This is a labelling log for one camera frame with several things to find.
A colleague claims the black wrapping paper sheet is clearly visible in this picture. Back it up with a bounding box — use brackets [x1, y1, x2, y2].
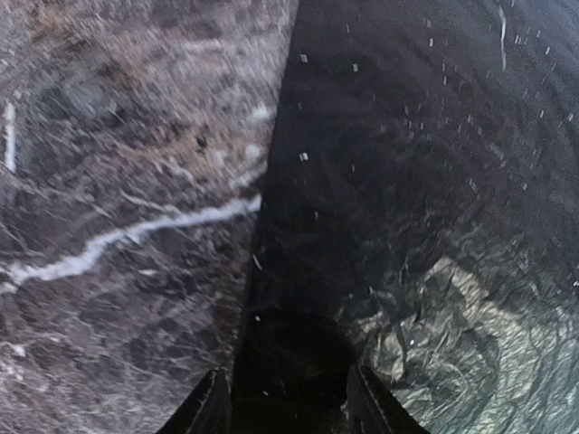
[232, 1, 578, 433]

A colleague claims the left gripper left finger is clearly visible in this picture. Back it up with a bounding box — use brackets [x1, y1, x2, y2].
[157, 369, 232, 434]

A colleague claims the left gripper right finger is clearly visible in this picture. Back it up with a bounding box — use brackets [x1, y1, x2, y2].
[346, 364, 429, 434]

